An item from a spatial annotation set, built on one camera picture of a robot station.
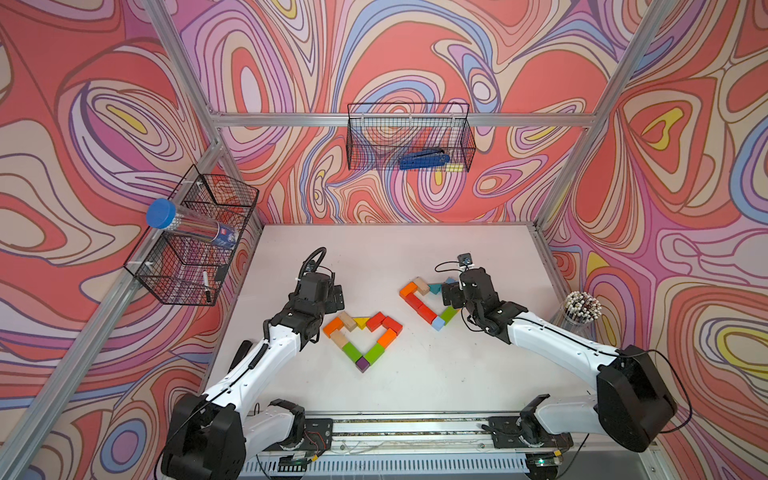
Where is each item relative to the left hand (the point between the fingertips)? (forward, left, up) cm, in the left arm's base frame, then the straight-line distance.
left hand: (324, 292), depth 85 cm
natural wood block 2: (-4, -6, -10) cm, 12 cm away
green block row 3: (-13, -14, -12) cm, 23 cm away
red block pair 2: (-4, -19, -11) cm, 22 cm away
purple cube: (-17, -11, -12) cm, 23 cm away
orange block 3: (-8, -18, -12) cm, 24 cm away
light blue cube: (-4, -34, -11) cm, 36 cm away
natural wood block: (+9, -30, -10) cm, 33 cm away
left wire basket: (-2, +34, +14) cm, 37 cm away
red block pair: (-3, -15, -11) cm, 19 cm away
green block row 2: (-13, -8, -12) cm, 19 cm away
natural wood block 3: (-8, -3, -14) cm, 16 cm away
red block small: (+5, -27, -12) cm, 30 cm away
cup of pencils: (-9, -68, +5) cm, 69 cm away
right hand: (+2, -41, -1) cm, 41 cm away
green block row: (-1, -38, -11) cm, 39 cm away
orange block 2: (-4, -2, -11) cm, 12 cm away
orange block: (+8, -25, -10) cm, 29 cm away
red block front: (0, -31, -11) cm, 33 cm away
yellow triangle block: (-4, -10, -10) cm, 15 cm away
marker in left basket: (-6, +26, +13) cm, 30 cm away
